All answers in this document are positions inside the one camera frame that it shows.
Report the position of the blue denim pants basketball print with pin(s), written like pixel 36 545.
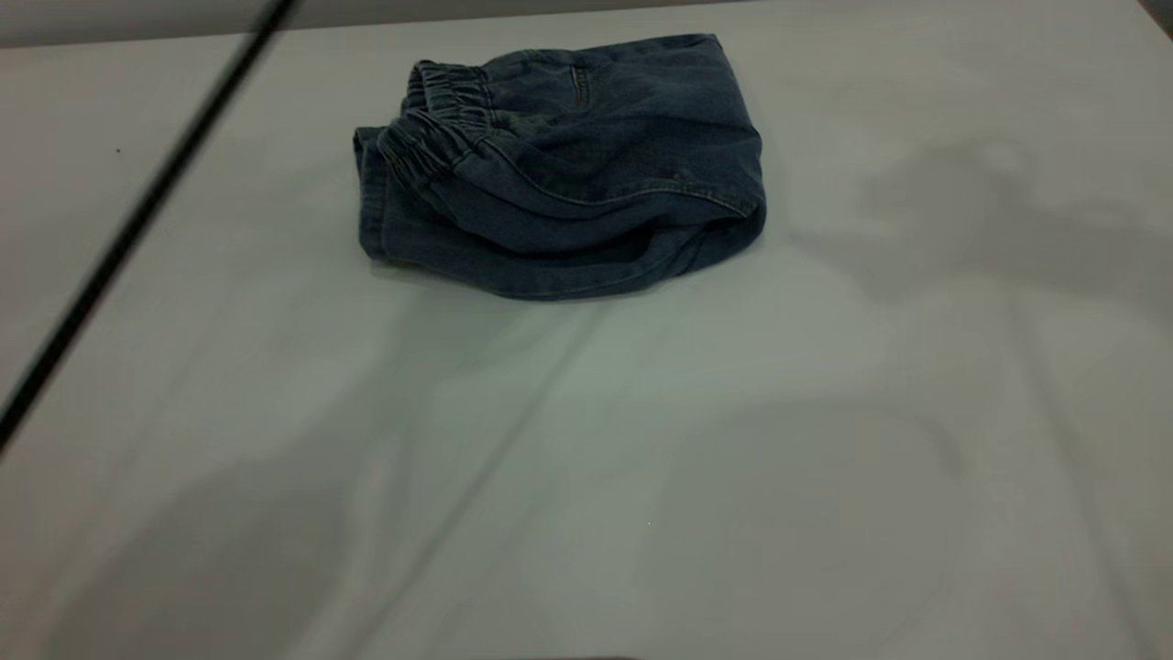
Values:
pixel 596 165

